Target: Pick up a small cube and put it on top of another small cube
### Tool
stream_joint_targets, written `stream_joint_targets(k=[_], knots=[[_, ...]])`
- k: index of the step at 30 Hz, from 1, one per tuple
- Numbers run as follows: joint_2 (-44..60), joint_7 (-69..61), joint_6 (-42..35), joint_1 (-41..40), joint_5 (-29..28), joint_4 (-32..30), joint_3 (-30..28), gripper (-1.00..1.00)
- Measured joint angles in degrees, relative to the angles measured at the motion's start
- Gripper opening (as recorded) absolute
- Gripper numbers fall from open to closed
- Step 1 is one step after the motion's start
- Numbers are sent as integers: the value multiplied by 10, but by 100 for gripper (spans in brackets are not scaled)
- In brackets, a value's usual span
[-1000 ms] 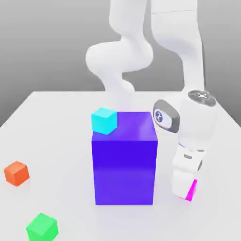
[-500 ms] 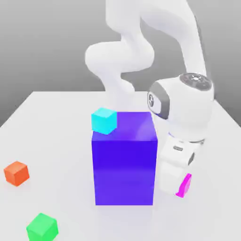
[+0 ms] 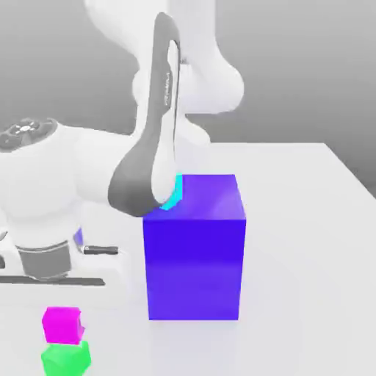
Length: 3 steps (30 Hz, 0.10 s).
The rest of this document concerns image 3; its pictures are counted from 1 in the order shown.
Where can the small cyan cube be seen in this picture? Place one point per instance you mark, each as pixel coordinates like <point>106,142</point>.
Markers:
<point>176,194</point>

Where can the large blue box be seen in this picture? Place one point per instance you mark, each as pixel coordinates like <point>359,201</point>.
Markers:
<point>194,264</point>

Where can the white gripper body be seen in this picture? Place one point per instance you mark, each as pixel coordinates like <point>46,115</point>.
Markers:
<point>58,282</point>

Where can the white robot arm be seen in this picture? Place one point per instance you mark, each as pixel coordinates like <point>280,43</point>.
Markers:
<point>88,164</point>

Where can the small magenta cube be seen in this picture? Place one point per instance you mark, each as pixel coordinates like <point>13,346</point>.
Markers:
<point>61,326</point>

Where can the small green cube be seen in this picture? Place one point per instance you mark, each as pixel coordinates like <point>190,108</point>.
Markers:
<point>66,359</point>

